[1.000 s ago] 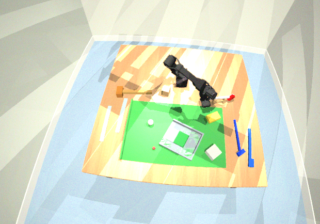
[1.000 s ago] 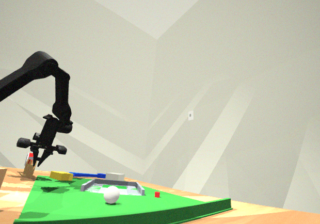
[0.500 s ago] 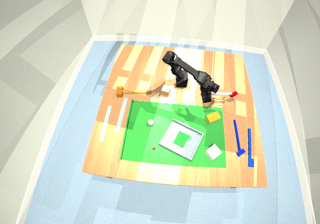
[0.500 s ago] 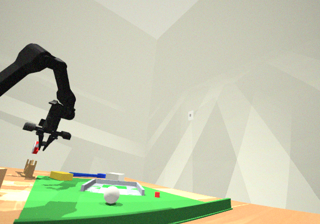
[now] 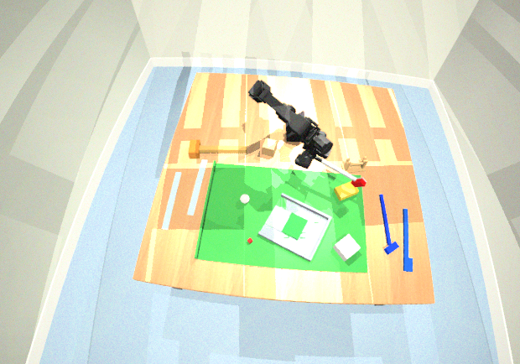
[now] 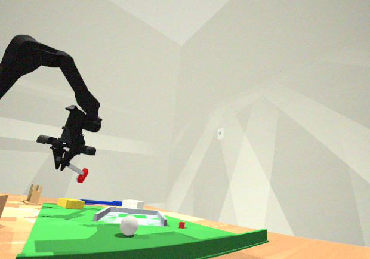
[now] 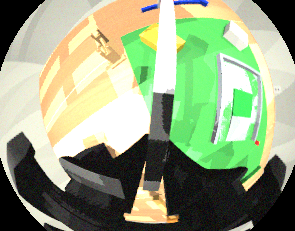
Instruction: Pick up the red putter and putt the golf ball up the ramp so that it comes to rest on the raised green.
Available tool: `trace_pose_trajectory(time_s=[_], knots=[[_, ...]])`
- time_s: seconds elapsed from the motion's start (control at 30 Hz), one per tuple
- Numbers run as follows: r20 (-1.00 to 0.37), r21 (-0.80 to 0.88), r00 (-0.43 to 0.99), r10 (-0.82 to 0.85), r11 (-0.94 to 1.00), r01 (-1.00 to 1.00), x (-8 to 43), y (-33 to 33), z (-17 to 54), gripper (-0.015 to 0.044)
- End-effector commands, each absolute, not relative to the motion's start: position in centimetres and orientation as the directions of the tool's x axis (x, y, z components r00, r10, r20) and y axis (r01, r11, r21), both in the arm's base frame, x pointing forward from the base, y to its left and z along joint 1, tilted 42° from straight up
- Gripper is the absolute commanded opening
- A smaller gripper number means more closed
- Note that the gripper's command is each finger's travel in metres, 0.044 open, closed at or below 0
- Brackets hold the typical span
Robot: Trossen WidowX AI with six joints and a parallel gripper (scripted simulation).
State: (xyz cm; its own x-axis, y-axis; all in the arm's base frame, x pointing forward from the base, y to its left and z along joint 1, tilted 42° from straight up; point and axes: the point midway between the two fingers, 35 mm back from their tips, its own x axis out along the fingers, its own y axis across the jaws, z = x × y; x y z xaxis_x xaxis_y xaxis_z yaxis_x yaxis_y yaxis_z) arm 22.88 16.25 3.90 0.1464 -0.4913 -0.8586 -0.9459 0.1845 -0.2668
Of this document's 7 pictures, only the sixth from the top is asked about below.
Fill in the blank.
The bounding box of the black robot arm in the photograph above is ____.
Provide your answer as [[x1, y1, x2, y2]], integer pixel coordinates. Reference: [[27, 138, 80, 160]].
[[0, 34, 102, 132]]

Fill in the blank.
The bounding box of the green flat mat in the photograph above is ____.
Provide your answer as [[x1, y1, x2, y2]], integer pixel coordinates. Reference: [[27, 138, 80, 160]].
[[22, 203, 237, 253]]

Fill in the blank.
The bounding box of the yellow block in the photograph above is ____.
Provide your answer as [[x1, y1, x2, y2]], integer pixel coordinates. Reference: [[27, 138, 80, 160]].
[[57, 198, 85, 209]]

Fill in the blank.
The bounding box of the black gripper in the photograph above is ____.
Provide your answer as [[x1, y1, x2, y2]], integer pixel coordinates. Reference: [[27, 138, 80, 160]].
[[36, 124, 96, 171]]

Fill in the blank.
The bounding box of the small red block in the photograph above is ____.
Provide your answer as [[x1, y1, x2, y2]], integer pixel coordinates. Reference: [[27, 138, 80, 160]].
[[178, 221, 185, 229]]

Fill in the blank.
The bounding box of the white golf ball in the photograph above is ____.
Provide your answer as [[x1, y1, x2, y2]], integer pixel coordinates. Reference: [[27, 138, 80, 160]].
[[119, 215, 138, 236]]

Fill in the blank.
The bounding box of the white cube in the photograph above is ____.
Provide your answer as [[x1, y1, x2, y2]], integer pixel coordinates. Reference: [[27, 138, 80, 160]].
[[122, 200, 144, 209]]

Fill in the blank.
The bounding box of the red putter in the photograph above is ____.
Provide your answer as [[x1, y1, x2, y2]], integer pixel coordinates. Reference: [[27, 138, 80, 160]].
[[56, 156, 88, 183]]

